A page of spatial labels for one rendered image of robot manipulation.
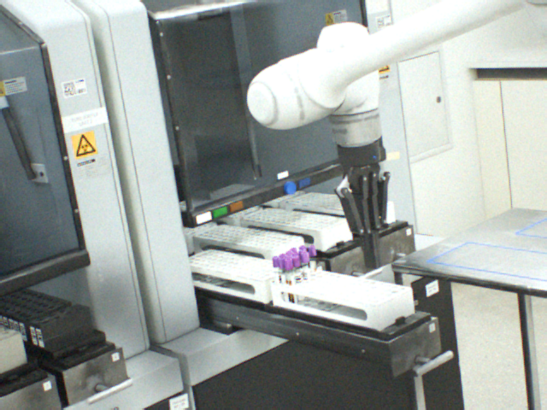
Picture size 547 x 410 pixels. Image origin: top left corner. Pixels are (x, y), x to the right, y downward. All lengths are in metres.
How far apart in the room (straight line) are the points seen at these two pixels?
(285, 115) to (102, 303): 0.66
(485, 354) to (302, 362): 1.56
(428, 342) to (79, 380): 0.66
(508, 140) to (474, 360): 1.16
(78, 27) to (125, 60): 0.12
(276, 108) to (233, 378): 0.78
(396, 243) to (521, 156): 2.09
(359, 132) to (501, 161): 2.85
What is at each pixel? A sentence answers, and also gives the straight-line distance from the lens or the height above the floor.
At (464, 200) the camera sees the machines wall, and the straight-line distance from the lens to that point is 4.73.
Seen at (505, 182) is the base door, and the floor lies 0.37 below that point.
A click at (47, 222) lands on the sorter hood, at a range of 2.09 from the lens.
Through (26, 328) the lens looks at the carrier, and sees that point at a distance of 2.17.
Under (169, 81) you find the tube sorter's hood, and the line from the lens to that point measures 2.22.
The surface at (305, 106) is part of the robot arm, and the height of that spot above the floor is 1.26.
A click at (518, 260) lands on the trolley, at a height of 0.82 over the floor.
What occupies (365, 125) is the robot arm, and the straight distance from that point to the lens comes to 1.90.
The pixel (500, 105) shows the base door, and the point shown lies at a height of 0.71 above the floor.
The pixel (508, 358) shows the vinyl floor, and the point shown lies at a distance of 3.87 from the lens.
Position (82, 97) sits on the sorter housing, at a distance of 2.13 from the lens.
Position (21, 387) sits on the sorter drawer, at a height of 0.81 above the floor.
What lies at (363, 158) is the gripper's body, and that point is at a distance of 1.91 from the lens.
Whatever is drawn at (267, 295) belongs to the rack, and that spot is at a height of 0.83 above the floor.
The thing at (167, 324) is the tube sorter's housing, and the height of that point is 0.78.
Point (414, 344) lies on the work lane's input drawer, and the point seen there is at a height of 0.78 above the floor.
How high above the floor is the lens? 1.53
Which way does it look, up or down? 14 degrees down
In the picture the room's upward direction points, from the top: 9 degrees counter-clockwise
